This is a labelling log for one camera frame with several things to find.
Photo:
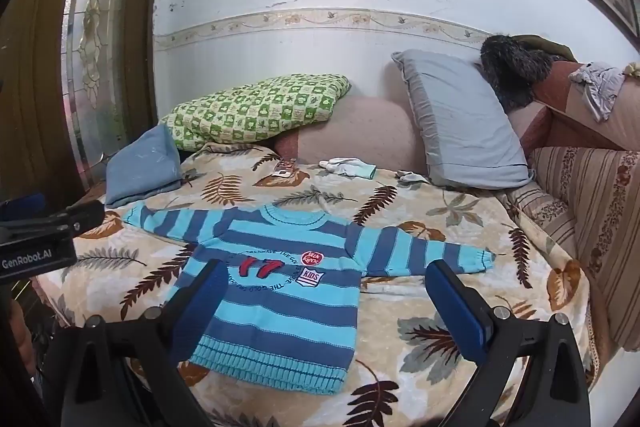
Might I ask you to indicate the brown upholstered sofa back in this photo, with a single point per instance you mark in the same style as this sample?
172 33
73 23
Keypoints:
560 107

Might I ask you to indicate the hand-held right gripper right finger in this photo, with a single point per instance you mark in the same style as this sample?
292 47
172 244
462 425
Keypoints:
460 312

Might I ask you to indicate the folded blue towel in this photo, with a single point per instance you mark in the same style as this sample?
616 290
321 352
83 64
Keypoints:
140 167

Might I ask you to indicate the small printed packet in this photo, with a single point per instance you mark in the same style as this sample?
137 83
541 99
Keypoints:
284 167

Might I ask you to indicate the olive cloth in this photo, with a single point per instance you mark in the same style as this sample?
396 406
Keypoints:
550 44

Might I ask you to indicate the green checked pillow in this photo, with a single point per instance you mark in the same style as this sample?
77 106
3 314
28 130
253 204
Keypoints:
260 107

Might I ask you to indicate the pink cushion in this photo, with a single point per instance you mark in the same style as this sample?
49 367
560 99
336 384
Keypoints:
360 132

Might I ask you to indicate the dark furry garment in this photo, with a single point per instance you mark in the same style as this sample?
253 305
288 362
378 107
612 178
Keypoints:
510 67

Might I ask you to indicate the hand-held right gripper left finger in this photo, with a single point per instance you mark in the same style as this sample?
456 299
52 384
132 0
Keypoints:
200 307

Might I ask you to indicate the blue striped knit sweater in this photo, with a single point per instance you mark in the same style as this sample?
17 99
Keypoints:
300 307

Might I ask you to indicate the crumpled grey cloth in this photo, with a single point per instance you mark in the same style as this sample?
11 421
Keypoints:
600 89

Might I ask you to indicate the grey pillow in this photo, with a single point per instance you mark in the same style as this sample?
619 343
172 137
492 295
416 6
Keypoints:
460 127

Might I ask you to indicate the small grey sock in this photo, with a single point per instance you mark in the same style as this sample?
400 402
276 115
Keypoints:
412 178

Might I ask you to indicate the white sock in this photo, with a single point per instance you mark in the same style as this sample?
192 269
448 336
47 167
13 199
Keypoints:
345 167

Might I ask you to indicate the striped floral sofa cover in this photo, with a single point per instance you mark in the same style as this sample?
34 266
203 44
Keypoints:
600 217

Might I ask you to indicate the wooden door with glass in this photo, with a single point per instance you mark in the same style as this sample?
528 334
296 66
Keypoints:
35 82

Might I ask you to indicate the leaf print blanket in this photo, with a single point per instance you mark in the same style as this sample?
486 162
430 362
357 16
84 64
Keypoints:
425 217

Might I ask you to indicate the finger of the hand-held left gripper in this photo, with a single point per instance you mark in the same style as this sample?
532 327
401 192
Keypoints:
27 202
60 219

